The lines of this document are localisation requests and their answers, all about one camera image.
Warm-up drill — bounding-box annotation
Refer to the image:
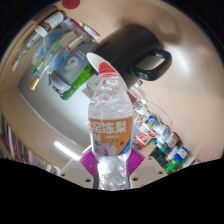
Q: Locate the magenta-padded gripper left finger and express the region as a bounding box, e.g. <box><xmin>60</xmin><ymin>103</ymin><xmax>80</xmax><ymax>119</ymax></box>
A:
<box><xmin>58</xmin><ymin>148</ymin><xmax>99</xmax><ymax>190</ymax></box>

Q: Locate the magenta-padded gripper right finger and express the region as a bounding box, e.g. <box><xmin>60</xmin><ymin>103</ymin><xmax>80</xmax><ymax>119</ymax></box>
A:
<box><xmin>127</xmin><ymin>147</ymin><xmax>168</xmax><ymax>188</ymax></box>

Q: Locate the clear red-capped drink bottle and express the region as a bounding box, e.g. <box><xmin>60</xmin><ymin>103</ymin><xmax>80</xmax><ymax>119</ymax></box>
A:
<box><xmin>87</xmin><ymin>61</ymin><xmax>135</xmax><ymax>191</ymax></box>

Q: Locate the white light bar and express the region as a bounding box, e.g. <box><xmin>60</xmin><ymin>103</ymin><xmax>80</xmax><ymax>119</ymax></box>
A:
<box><xmin>53</xmin><ymin>141</ymin><xmax>82</xmax><ymax>161</ymax></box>

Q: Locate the red and white can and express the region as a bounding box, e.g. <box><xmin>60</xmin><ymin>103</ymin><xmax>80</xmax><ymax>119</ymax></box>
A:
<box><xmin>134</xmin><ymin>130</ymin><xmax>151</xmax><ymax>149</ymax></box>

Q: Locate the dark jar red label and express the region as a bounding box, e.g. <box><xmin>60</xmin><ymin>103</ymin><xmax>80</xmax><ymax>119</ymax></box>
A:
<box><xmin>163</xmin><ymin>132</ymin><xmax>181</xmax><ymax>149</ymax></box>

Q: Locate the green bottle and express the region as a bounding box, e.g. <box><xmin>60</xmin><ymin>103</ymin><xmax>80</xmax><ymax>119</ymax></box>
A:
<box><xmin>59</xmin><ymin>63</ymin><xmax>98</xmax><ymax>101</ymax></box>

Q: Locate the grey shaker bottle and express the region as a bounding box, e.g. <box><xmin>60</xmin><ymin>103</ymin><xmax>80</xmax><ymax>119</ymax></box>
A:
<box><xmin>48</xmin><ymin>49</ymin><xmax>96</xmax><ymax>95</ymax></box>

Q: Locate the clear bottle yellow cap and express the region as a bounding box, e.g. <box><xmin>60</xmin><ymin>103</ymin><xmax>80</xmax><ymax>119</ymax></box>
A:
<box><xmin>29</xmin><ymin>49</ymin><xmax>68</xmax><ymax>91</ymax></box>

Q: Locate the black mug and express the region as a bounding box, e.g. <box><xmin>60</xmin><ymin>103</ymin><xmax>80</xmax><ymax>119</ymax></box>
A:
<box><xmin>86</xmin><ymin>23</ymin><xmax>173</xmax><ymax>88</ymax></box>

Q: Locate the clear glass bottle white cap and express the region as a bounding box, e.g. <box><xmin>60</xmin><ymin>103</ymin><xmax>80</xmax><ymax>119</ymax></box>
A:
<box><xmin>11</xmin><ymin>31</ymin><xmax>43</xmax><ymax>73</ymax></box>

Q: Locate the white and green tube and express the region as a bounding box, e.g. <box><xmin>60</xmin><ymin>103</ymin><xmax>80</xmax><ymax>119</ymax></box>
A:
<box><xmin>78</xmin><ymin>20</ymin><xmax>101</xmax><ymax>41</ymax></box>

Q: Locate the white-lidded jar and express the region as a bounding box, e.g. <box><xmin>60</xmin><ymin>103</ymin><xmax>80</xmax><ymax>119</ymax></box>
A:
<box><xmin>34</xmin><ymin>10</ymin><xmax>67</xmax><ymax>38</ymax></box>

